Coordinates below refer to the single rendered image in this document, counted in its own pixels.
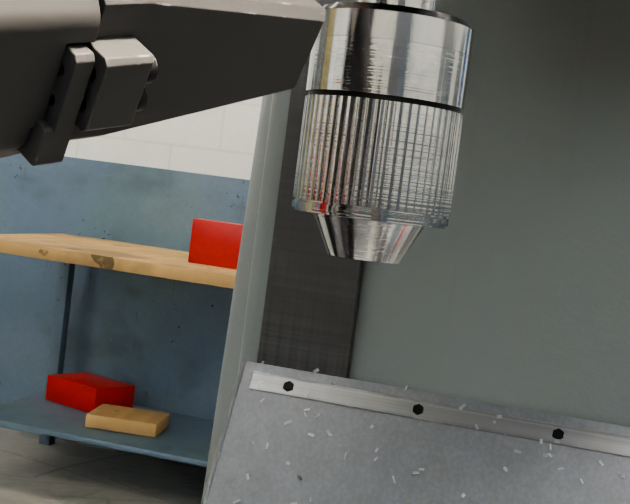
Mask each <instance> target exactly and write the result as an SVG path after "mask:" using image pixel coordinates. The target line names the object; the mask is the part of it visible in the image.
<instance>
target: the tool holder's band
mask: <svg viewBox="0 0 630 504"><path fill-rule="evenodd" d="M323 8H324V9H325V21H324V23H323V25H322V28H321V30H320V32H319V34H318V37H324V36H351V37H367V38H378V39H387V40H396V41H403V42H410V43H417V44H423V45H428V46H433V47H438V48H443V49H447V50H451V51H455V52H458V53H461V54H464V55H466V56H468V57H470V58H471V53H472V45H473V38H474V30H473V29H472V28H471V26H470V25H469V24H468V22H466V21H465V20H463V19H461V18H458V17H456V16H452V15H449V14H445V13H441V12H437V11H432V10H427V9H422V8H416V7H409V6H402V5H394V4H384V3H371V2H336V3H329V4H326V5H324V6H323Z"/></svg>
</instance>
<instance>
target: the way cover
mask: <svg viewBox="0 0 630 504"><path fill-rule="evenodd" d="M261 381H264V383H261V388H259V382H261ZM330 381H333V383H334V384H332V385H331V384H330ZM404 389H405V388H401V387H395V386H389V385H383V384H377V383H372V382H366V381H360V380H354V379H349V378H343V377H337V376H331V375H325V374H320V373H314V372H308V371H302V370H296V369H291V368H285V367H279V366H273V365H268V364H263V365H262V364H261V363H256V362H250V361H246V360H242V363H241V367H240V370H239V374H238V377H237V381H236V384H235V388H234V391H233V395H232V398H231V402H230V405H229V409H228V413H227V416H226V420H225V423H224V427H223V430H222V434H221V437H220V441H219V444H218V448H217V451H216V455H215V458H214V462H213V465H212V469H211V473H210V476H209V480H208V483H207V487H206V490H205V494H204V497H203V501H202V504H233V502H234V501H236V500H238V499H240V500H241V501H240V502H237V503H235V504H290V503H294V502H297V504H630V427H626V426H620V425H614V424H609V423H603V422H597V421H591V420H585V419H580V418H574V417H568V416H562V415H557V414H551V413H545V412H539V411H533V410H528V409H522V408H516V407H510V406H505V405H499V404H493V403H487V402H481V401H476V400H470V399H464V398H458V397H453V396H447V395H441V394H435V393H429V392H424V391H418V390H412V389H406V391H404ZM308 392H309V395H308V397H306V395H307V393H308ZM263 398H265V399H264V400H263V401H262V402H260V401H261V400H262V399H263ZM464 403H465V404H466V406H465V407H464V408H463V409H461V410H460V409H459V407H460V406H461V405H463V404H464ZM308 408H310V411H304V409H308ZM304 412H305V413H306V415H307V417H306V416H305V414H304ZM319 413H320V415H319V416H318V417H317V418H316V419H315V418H314V417H315V416H317V415H318V414H319ZM497 415H502V418H497ZM288 420H291V421H292V422H291V423H289V424H286V425H284V422H286V421H288ZM493 421H496V423H495V424H494V423H493ZM475 424H477V425H478V427H479V429H476V428H478V427H475ZM371 425H373V426H374V427H373V428H372V429H371V428H370V426H371ZM327 429H328V430H329V431H330V433H331V434H332V436H328V433H327V432H326V430H327ZM308 433H312V434H314V437H311V436H309V435H308ZM540 439H543V444H540ZM555 439H559V443H556V442H555ZM252 440H255V443H254V445H252ZM267 442H269V446H268V449H265V448H266V443H267ZM550 443H551V449H552V450H550ZM338 444H339V445H341V448H340V447H338ZM376 448H378V451H377V452H375V450H376ZM514 450H518V451H521V454H519V453H516V452H514ZM345 452H347V456H346V460H344V455H345ZM548 453H550V454H551V455H553V456H552V457H551V458H550V457H549V456H548V457H543V454H548ZM376 457H378V458H377V459H376V460H375V461H374V459H375V458H376ZM599 460H601V461H602V462H603V464H604V466H601V464H600V463H599V462H598V461H599ZM287 461H289V462H290V463H291V464H290V465H287V464H286V462H287ZM504 467H506V468H507V469H508V471H507V472H506V471H505V470H504V469H503V468H504ZM561 467H564V470H558V468H561ZM419 468H424V471H419ZM413 471H419V474H418V475H413ZM618 471H619V472H620V474H618V473H617V472H618ZM247 473H249V475H250V480H247V476H246V474H247ZM298 474H299V475H300V476H301V477H302V478H303V479H302V480H300V479H299V478H298V477H297V475H298ZM621 475H625V478H621ZM392 476H394V478H395V482H396V483H394V482H393V478H392ZM580 479H582V480H583V482H584V484H582V483H581V481H580ZM463 493H464V494H465V497H464V498H463V497H462V496H461V495H462V494H463ZM310 497H312V502H310Z"/></svg>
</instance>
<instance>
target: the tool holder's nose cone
mask: <svg viewBox="0 0 630 504"><path fill-rule="evenodd" d="M314 216H315V219H316V222H317V225H318V228H319V230H320V233H321V236H322V239H323V242H324V245H325V248H326V250H327V253H328V254H329V255H332V256H337V257H342V258H348V259H354V260H361V261H369V262H379V263H391V264H401V262H402V261H403V260H404V258H405V257H406V255H407V254H408V252H409V251H410V249H411V248H412V246H413V245H414V243H415V242H416V240H417V239H418V237H419V236H420V234H421V233H422V231H423V230H424V229H425V227H419V226H410V225H402V224H393V223H385V222H377V221H369V220H361V219H354V218H346V217H339V216H332V215H325V214H318V213H314Z"/></svg>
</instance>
